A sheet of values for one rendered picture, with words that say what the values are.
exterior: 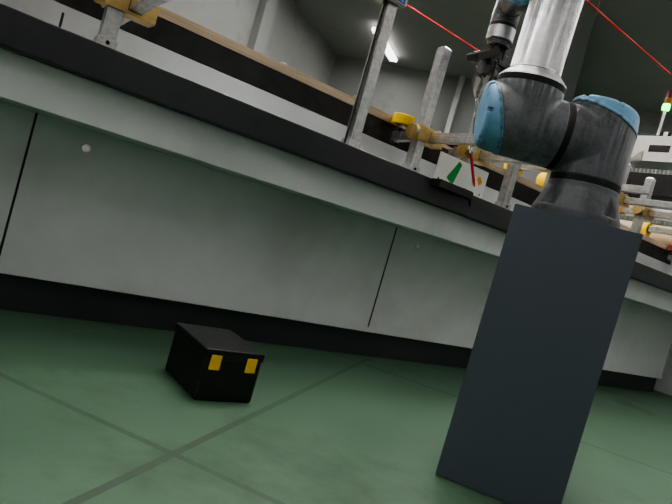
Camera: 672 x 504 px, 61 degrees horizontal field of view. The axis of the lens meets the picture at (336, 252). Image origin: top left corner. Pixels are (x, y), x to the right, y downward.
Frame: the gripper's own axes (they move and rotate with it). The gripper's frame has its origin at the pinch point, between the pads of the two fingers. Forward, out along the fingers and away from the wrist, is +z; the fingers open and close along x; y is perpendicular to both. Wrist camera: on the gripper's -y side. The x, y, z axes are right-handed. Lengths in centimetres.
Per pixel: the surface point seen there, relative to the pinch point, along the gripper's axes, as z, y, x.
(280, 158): 40, -62, 7
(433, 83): 0.1, -15.0, 6.4
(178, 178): 53, -82, 27
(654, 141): -74, 294, 98
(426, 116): 11.0, -14.4, 5.9
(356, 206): 46, -31, 7
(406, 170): 30.4, -18.4, 3.6
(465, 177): 24.8, 10.3, 5.2
